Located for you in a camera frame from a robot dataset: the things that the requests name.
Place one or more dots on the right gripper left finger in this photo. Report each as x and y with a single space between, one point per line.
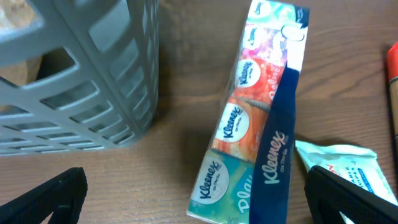
60 198

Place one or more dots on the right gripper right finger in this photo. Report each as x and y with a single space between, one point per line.
330 196

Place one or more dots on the small teal wipes packet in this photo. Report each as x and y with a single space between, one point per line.
355 164

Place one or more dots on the Kleenex pocket tissue multipack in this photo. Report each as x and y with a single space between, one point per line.
245 174

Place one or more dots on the red orange biscuit package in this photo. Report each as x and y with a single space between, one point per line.
392 79

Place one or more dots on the plain beige pouch bag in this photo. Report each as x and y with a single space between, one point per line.
17 15

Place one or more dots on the grey plastic slatted basket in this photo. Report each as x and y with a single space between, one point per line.
97 85

